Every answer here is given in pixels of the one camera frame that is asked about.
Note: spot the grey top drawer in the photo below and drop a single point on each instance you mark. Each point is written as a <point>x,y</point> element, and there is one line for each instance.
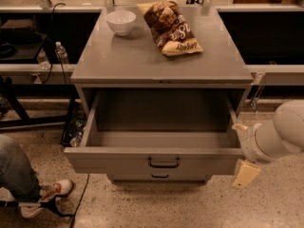
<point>158,131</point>

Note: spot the person leg in jeans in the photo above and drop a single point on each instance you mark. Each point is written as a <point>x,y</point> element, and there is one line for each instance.
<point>16,173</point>

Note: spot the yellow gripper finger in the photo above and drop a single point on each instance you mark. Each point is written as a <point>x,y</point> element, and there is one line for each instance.
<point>245,173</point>

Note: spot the grey drawer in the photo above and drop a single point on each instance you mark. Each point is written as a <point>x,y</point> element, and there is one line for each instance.
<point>158,178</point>
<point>158,131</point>

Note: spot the white ceramic bowl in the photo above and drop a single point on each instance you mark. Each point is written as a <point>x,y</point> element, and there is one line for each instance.
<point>121,22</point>

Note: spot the white red sneaker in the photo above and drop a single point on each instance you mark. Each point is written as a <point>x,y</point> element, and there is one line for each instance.
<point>48,193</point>

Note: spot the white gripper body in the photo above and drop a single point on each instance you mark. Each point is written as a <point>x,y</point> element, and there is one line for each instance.
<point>248,142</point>

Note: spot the crushed bottle trash pile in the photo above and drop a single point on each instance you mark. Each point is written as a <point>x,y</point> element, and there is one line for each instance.
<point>76,132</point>

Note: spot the grey bottom drawer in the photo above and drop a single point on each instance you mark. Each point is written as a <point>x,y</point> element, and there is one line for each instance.
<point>158,178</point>

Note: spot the clear plastic cup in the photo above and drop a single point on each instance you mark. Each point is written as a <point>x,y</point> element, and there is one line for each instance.
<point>43,60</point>

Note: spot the clear water bottle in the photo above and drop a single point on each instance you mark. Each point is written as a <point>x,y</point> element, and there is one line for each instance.
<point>61,53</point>

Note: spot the brown chip bag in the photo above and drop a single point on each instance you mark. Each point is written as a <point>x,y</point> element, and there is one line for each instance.
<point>170,30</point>

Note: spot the grey drawer cabinet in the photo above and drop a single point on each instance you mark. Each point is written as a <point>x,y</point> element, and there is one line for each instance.
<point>133,61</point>

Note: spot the black metal stand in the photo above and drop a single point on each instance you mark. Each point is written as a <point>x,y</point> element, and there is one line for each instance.
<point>41,91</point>

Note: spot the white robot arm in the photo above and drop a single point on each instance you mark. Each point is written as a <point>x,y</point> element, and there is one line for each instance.
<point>264,143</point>

